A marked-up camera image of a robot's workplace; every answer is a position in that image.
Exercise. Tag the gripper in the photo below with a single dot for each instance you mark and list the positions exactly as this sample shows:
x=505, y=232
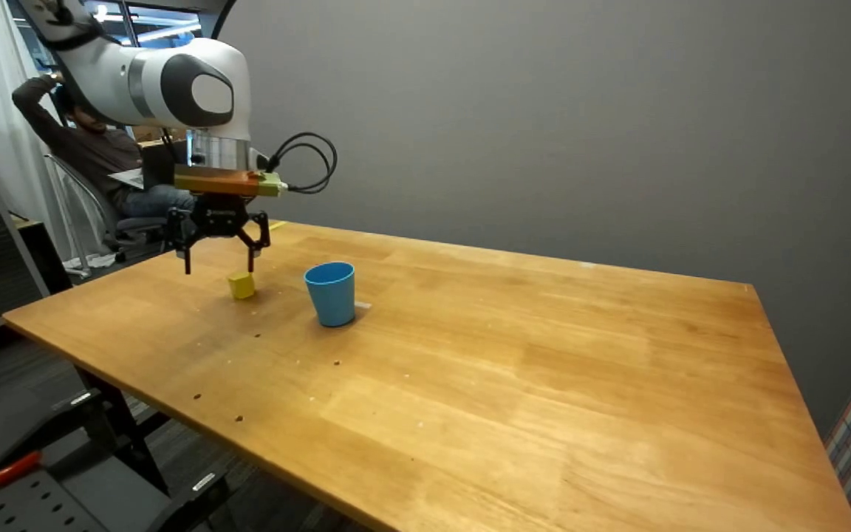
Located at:
x=219, y=214

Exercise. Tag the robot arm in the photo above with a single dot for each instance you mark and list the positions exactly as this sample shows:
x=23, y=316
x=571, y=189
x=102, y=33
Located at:
x=174, y=85

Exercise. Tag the yellow block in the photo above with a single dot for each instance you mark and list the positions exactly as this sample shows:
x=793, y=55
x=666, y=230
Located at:
x=241, y=285

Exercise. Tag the blue cup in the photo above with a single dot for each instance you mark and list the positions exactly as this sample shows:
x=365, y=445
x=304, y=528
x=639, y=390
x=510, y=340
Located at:
x=331, y=293

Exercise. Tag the office chair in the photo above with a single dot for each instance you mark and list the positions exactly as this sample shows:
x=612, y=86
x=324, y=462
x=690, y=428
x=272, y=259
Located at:
x=104, y=214

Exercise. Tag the person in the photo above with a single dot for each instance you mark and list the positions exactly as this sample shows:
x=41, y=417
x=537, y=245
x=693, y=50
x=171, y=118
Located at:
x=97, y=151

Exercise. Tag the window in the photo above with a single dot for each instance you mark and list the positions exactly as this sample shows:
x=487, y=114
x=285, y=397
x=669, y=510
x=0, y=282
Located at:
x=141, y=26

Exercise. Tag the orange clamp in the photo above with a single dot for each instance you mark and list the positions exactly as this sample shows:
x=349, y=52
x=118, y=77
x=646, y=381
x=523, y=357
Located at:
x=12, y=468

